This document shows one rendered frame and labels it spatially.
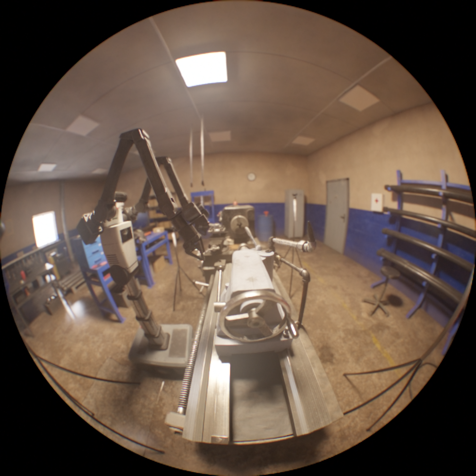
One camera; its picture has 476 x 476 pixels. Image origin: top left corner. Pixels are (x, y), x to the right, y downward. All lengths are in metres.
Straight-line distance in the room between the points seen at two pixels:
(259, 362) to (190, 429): 0.45
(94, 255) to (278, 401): 2.26
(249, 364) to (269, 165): 5.72
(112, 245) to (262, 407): 1.09
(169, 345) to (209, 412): 1.00
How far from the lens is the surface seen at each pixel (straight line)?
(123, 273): 1.00
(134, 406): 1.71
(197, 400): 0.61
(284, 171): 5.93
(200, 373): 0.64
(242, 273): 0.55
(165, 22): 2.11
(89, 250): 2.18
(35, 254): 4.10
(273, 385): 0.74
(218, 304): 0.56
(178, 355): 1.41
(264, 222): 4.90
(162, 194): 0.59
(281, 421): 0.72
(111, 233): 0.93
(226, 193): 5.49
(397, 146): 3.56
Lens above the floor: 1.43
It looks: 15 degrees down
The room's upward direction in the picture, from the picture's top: 2 degrees counter-clockwise
